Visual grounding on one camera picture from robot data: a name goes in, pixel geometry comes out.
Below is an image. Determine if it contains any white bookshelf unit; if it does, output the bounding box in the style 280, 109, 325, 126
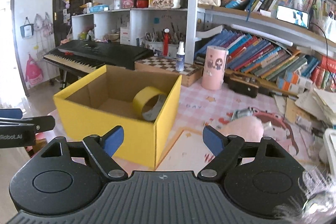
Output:
184, 0, 336, 98

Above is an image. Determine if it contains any yellow tape roll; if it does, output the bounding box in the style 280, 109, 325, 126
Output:
132, 86, 167, 122

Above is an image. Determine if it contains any smartphone with lit screen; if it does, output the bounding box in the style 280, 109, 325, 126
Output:
276, 5, 309, 29

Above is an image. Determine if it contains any white spray bottle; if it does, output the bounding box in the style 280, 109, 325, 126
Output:
175, 42, 185, 72

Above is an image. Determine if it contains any orange white medicine box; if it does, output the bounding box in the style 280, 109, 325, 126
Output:
276, 71, 313, 95

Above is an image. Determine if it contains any pink cylindrical canister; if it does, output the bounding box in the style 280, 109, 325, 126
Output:
201, 46, 228, 90

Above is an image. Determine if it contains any black charging cable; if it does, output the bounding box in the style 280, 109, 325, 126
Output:
308, 20, 336, 62

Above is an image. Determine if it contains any pink plush pig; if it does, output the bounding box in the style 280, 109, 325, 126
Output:
219, 116, 264, 142

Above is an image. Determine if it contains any red round jar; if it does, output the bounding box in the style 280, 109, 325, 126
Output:
136, 0, 149, 9

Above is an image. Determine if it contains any pink cartoon desk mat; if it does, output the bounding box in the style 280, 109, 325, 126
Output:
155, 82, 329, 172

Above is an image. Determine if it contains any pen holder with brushes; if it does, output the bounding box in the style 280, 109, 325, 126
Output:
141, 22, 186, 59

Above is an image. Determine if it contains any pink backpack on wall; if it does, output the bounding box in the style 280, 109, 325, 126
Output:
25, 54, 43, 88

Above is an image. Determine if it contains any red marker bottle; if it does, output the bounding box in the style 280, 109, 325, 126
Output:
163, 28, 170, 56

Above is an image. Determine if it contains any wooden chessboard box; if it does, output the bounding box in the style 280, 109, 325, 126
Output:
134, 56, 203, 87

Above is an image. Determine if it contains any white device at edge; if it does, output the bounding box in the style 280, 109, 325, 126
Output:
323, 128, 335, 166

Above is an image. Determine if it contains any yellow cardboard box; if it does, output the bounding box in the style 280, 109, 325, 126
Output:
54, 65, 182, 169

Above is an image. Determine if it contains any stack of loose papers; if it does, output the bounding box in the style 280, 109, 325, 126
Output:
272, 89, 335, 129

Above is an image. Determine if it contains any dark brown wooden box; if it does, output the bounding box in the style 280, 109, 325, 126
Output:
224, 73, 260, 98

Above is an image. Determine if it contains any black electronic keyboard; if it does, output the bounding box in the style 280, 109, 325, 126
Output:
43, 40, 154, 77

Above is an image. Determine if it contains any white cubby shelf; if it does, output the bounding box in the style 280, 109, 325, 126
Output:
72, 8, 187, 47

